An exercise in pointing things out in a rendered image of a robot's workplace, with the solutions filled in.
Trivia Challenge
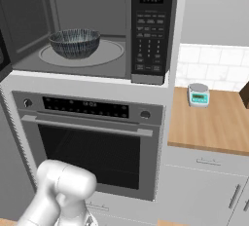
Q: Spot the grey microwave turntable plate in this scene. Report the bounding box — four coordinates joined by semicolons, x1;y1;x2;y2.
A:
38;38;126;68

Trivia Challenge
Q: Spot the oven door with dark window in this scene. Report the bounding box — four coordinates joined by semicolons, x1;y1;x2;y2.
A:
18;112;163;203

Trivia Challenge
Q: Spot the blue patterned bowl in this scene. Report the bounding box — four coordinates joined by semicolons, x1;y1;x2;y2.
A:
48;28;101;59

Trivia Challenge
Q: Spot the black and grey microwave oven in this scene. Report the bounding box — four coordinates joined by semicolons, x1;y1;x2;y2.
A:
0;0;180;86

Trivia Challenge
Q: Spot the grey cupboard door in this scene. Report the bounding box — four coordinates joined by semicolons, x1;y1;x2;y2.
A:
157;164;249;226
227;177;249;226

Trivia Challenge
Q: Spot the black microwave door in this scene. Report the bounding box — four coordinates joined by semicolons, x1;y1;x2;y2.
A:
0;28;14;82

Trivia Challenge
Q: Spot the round grey oven knob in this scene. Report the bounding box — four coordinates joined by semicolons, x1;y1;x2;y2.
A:
22;97;33;108
139;109;152;121

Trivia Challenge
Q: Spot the white tall appliance cabinet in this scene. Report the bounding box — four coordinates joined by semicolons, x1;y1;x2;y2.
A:
0;0;190;226

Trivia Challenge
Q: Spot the grey built-in oven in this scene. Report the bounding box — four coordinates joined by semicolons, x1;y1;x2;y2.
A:
12;90;166;203

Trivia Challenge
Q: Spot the white kitchen scale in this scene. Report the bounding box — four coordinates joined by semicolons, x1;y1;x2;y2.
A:
187;82;210;109

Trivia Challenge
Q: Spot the grey drawer below oven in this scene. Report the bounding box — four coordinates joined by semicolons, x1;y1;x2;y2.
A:
85;190;160;226

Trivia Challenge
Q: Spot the brown wooden block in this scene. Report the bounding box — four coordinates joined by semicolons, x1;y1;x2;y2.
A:
238;80;249;109

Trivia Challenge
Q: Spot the grey drawer front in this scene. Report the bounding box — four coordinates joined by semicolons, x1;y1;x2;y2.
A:
162;145;249;177

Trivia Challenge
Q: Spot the grey oven door handle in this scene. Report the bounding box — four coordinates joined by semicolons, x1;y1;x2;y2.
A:
20;114;154;138

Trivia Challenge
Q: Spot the grey handle of oven drawer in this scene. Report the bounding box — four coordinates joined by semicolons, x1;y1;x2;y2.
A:
86;203;110;212

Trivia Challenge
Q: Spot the grey wall cupboard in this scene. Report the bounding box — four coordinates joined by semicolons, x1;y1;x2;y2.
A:
179;0;249;48

